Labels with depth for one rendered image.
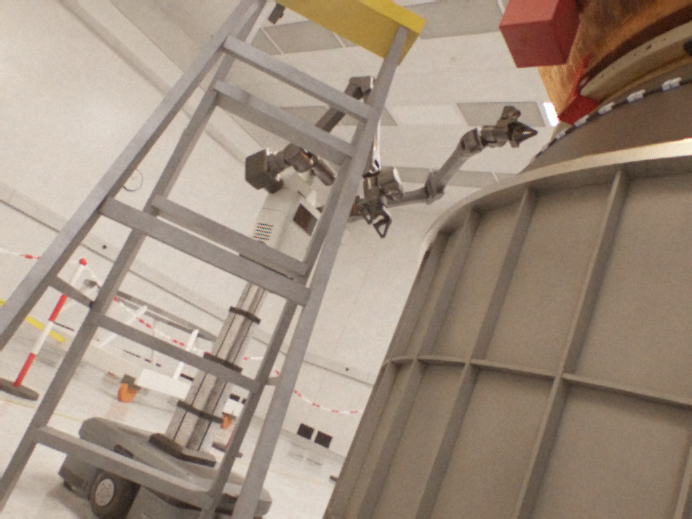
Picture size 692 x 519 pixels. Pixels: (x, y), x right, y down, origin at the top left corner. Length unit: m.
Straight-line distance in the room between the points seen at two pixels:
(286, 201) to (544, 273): 1.44
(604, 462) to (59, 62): 8.55
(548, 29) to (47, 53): 7.88
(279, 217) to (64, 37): 7.00
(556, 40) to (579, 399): 0.90
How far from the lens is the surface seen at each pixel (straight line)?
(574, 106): 1.80
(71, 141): 8.91
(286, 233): 2.28
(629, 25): 1.68
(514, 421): 0.97
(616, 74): 1.70
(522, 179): 1.16
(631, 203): 1.04
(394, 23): 1.44
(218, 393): 2.26
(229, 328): 2.29
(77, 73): 9.02
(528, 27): 1.51
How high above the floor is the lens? 0.59
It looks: 14 degrees up
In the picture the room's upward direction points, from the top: 23 degrees clockwise
